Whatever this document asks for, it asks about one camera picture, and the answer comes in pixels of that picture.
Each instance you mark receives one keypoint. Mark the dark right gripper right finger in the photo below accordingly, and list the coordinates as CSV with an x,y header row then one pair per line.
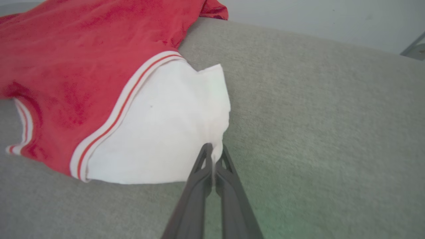
x,y
234,205

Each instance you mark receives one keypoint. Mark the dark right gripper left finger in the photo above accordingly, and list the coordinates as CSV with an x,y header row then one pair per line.
x,y
192,205

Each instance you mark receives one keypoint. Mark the red and white garment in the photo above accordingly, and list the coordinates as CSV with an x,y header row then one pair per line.
x,y
99,83

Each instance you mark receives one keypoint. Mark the grey fabric sofa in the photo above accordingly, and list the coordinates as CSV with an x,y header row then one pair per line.
x,y
315,132

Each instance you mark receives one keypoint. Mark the grey panel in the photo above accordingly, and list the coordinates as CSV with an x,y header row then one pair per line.
x,y
416,48

